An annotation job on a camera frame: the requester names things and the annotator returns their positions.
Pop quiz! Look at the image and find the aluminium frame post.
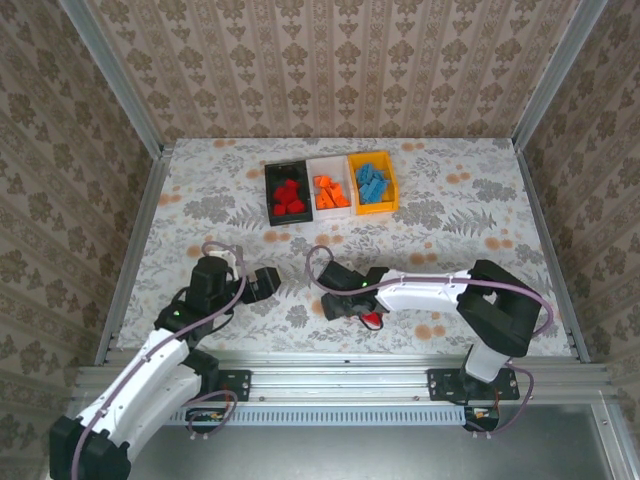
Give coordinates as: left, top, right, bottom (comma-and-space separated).
58, 0, 166, 159
510, 0, 611, 154

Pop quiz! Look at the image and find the aluminium table side rail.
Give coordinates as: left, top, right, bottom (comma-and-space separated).
513, 144, 592, 364
94, 143, 175, 365

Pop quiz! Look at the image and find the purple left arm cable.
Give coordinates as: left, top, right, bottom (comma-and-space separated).
69, 241, 247, 480

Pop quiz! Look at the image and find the grey slotted cable duct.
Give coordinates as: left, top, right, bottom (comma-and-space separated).
92, 405, 469, 426

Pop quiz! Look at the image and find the aluminium mounting rail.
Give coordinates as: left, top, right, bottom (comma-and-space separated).
74, 349, 614, 401

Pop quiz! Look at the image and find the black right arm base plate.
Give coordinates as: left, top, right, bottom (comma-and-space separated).
427, 367, 521, 403

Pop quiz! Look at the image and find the small wired connector board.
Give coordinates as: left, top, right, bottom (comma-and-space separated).
463, 405, 501, 434
185, 407, 226, 435

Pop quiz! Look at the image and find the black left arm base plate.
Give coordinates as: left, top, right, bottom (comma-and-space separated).
199, 368, 252, 403

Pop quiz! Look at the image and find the white plastic bin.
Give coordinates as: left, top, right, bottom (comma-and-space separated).
306, 155, 353, 220

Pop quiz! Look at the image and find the yellow plastic bin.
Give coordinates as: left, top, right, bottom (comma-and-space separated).
346, 150, 401, 217

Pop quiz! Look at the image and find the floral table covering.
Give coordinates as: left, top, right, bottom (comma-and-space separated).
115, 137, 575, 357

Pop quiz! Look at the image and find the black plastic bin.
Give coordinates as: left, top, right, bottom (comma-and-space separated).
263, 159, 315, 228

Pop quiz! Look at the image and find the grey metal panel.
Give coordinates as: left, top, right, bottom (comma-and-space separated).
47, 402, 640, 480

